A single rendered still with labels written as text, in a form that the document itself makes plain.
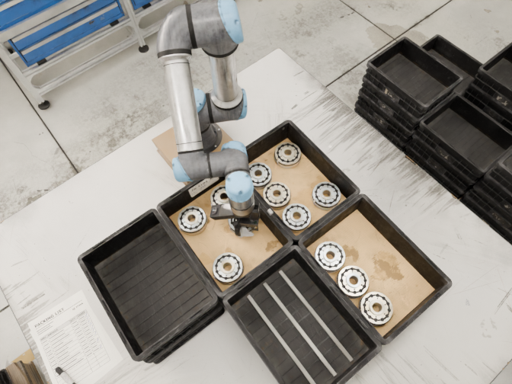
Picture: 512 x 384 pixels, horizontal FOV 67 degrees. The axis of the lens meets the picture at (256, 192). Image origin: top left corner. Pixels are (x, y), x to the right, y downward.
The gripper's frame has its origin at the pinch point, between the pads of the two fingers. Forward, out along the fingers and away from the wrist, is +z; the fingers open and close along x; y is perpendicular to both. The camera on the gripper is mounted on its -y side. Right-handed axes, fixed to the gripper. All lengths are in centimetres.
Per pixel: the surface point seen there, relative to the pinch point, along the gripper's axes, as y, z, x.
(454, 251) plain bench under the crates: 80, 15, 5
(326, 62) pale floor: 33, 85, 166
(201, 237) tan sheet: -13.6, 2.1, -4.2
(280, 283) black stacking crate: 16.1, 2.3, -17.4
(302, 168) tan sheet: 20.2, 2.1, 27.7
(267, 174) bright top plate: 7.3, -0.8, 22.1
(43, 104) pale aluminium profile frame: -162, 83, 107
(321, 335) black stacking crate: 30.6, 2.3, -32.2
